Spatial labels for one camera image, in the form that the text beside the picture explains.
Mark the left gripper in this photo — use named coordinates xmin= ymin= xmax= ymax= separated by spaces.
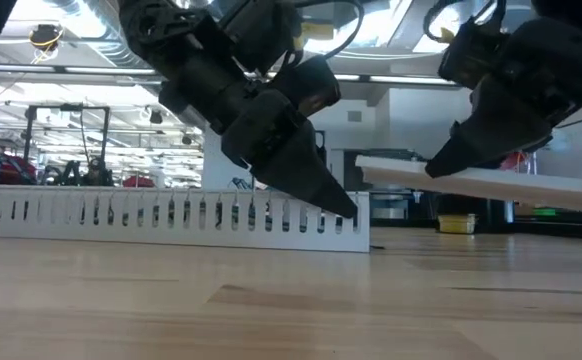
xmin=118 ymin=0 xmax=361 ymax=220

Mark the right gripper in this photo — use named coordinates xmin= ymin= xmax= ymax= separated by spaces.
xmin=423 ymin=16 xmax=582 ymax=180

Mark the white duct cover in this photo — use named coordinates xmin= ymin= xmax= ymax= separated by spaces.
xmin=354 ymin=154 xmax=582 ymax=216

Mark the white slotted cable duct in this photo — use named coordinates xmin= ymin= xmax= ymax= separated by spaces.
xmin=0 ymin=183 xmax=371 ymax=254

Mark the small tape roll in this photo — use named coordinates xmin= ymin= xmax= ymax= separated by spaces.
xmin=438 ymin=213 xmax=477 ymax=235

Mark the ceiling light strip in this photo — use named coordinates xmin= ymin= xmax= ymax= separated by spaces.
xmin=0 ymin=64 xmax=460 ymax=86

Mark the grey cylindrical machine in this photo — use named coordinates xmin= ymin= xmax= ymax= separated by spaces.
xmin=368 ymin=188 xmax=417 ymax=220

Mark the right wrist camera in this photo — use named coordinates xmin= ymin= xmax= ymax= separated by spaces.
xmin=438 ymin=18 xmax=511 ymax=92

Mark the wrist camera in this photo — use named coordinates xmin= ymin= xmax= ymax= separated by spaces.
xmin=438 ymin=18 xmax=511 ymax=92
xmin=270 ymin=54 xmax=343 ymax=120

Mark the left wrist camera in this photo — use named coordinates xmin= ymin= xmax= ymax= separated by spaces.
xmin=270 ymin=54 xmax=343 ymax=120

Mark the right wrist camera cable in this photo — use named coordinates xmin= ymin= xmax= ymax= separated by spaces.
xmin=422 ymin=0 xmax=507 ymax=44

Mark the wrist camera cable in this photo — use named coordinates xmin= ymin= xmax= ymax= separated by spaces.
xmin=422 ymin=0 xmax=507 ymax=44
xmin=290 ymin=0 xmax=366 ymax=64

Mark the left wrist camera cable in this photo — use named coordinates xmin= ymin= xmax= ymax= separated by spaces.
xmin=290 ymin=0 xmax=366 ymax=64

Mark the black gantry frame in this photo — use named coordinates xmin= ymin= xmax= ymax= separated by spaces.
xmin=23 ymin=103 xmax=111 ymax=186

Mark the yellow ceiling cord reel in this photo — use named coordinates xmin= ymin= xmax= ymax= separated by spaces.
xmin=28 ymin=23 xmax=65 ymax=51

